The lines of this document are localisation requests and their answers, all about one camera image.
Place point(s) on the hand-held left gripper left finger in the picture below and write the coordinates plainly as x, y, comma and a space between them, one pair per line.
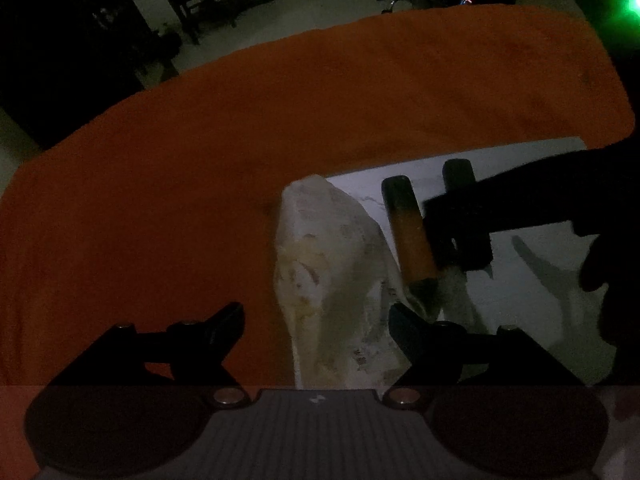
225, 325

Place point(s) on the orange and black tube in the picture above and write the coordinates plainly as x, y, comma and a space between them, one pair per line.
410, 230

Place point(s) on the clear plastic bag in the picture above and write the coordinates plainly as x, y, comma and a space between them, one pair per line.
330, 270

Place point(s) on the orange blanket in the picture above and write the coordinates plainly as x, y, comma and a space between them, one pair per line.
200, 160

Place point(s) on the dark wooden cabinet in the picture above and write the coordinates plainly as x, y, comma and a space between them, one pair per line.
75, 50

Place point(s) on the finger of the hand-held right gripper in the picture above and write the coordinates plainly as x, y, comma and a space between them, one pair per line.
530, 212
440, 230

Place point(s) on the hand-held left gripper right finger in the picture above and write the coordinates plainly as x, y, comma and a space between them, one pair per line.
407, 330

